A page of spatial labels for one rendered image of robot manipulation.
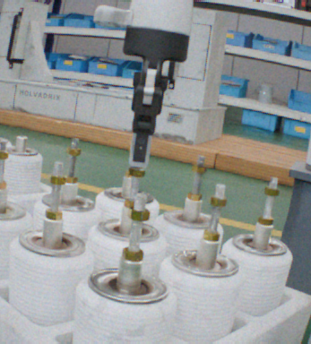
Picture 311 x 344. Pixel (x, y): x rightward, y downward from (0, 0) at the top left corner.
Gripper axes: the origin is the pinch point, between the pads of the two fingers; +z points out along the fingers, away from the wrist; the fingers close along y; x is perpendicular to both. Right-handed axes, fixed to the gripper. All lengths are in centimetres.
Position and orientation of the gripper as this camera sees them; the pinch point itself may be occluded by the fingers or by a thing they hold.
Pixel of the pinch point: (140, 149)
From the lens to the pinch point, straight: 62.1
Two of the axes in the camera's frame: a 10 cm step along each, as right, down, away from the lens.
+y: 0.0, -2.0, 9.8
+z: -1.4, 9.7, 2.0
